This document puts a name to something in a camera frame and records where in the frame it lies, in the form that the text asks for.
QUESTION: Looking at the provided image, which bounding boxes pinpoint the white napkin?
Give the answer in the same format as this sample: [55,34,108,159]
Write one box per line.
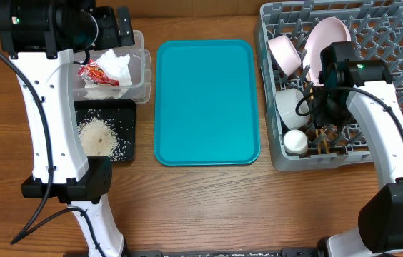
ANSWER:
[83,49,133,100]

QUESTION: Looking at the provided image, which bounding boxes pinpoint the red snack wrapper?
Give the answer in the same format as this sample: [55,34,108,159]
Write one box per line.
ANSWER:
[77,59,119,86]

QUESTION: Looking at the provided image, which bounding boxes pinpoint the pink plate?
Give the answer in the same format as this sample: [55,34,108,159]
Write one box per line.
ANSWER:
[302,17,351,86]

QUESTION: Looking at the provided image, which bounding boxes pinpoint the pink bowl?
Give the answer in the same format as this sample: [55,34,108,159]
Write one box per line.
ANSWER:
[268,35,301,76]

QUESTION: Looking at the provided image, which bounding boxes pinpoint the grey-white bowl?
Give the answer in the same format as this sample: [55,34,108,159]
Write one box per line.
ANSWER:
[275,89,310,130]

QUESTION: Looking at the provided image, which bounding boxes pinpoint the wooden chopstick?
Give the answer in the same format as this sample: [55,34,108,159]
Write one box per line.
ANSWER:
[320,126,330,154]
[314,129,322,154]

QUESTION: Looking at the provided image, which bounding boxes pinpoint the cream cup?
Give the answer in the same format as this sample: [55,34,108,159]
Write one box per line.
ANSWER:
[283,129,308,156]

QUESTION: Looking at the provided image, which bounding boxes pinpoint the rice food scraps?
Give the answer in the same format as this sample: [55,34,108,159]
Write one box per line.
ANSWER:
[76,109,134,161]

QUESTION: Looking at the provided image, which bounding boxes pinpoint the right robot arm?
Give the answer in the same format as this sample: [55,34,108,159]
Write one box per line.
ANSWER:
[310,41,403,256]

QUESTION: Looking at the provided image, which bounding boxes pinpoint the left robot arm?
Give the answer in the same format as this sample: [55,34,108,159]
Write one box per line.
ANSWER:
[0,0,134,256]

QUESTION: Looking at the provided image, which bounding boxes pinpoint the grey dishwasher rack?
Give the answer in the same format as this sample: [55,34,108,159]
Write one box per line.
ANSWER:
[254,1,403,171]

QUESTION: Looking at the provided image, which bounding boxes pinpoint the clear plastic bin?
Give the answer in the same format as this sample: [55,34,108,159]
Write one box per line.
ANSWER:
[72,30,152,104]

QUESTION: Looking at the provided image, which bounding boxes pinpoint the black tray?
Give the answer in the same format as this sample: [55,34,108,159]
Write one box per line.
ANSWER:
[74,99,136,163]

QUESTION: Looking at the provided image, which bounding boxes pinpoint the teal serving tray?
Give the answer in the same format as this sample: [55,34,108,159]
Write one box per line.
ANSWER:
[154,39,261,166]

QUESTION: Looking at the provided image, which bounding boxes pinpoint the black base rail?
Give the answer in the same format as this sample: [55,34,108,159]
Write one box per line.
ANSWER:
[121,247,328,257]

